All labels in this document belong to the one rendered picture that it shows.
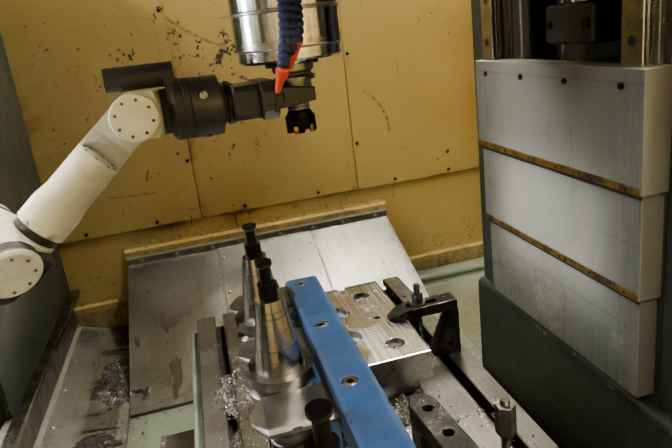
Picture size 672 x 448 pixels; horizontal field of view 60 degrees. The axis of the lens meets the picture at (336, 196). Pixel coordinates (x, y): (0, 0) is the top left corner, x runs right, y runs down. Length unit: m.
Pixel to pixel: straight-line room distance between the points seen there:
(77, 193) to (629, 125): 0.77
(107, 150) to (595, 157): 0.73
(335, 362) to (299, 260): 1.39
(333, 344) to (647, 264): 0.55
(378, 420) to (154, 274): 1.56
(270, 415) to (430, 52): 1.69
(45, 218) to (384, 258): 1.27
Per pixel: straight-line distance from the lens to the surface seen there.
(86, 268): 2.05
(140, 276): 1.98
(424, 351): 1.00
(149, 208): 1.97
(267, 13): 0.83
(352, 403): 0.49
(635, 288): 0.99
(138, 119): 0.83
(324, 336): 0.59
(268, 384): 0.54
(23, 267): 0.87
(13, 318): 1.57
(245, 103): 0.86
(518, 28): 1.22
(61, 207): 0.88
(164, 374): 1.72
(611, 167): 0.96
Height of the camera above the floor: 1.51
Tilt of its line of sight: 16 degrees down
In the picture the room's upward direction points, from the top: 7 degrees counter-clockwise
